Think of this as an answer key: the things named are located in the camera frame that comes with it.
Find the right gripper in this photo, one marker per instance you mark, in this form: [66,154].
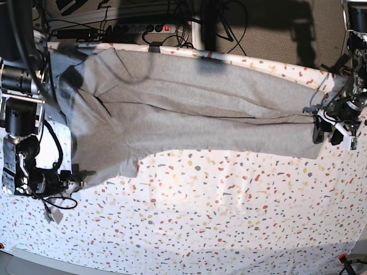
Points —
[52,188]

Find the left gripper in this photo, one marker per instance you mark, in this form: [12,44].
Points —
[340,120]

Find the grey T-shirt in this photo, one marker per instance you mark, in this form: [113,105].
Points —
[122,106]

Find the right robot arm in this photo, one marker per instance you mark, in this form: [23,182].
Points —
[32,153]

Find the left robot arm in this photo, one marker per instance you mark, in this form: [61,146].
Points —
[354,20]

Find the red clamp right corner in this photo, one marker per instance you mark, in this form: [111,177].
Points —
[343,260]

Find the black power adapter brick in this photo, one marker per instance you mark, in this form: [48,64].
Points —
[78,34]

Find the black table clamp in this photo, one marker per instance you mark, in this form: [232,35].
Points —
[154,47]

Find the white power strip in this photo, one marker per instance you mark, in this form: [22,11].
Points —
[141,28]

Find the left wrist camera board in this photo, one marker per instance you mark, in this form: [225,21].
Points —
[353,143]

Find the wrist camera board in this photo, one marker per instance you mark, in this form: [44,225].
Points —
[353,143]
[53,215]

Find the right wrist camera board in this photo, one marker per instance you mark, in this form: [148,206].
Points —
[53,215]

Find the white table leg post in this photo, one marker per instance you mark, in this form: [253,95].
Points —
[196,36]

